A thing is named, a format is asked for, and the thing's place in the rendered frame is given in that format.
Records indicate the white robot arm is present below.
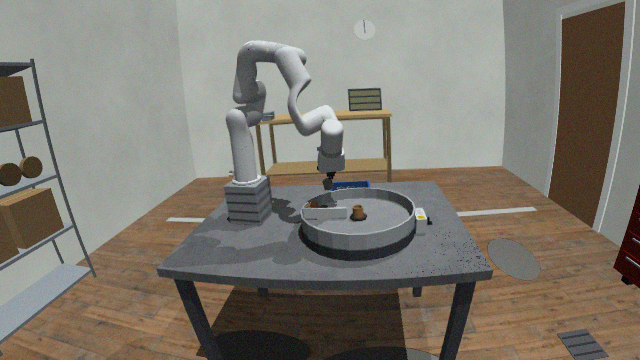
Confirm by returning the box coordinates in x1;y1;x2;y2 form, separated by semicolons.
226;40;343;185

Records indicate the blue crate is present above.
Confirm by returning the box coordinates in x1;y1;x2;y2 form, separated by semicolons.
330;181;370;192

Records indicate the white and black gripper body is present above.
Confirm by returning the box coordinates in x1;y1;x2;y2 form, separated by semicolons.
318;148;345;173

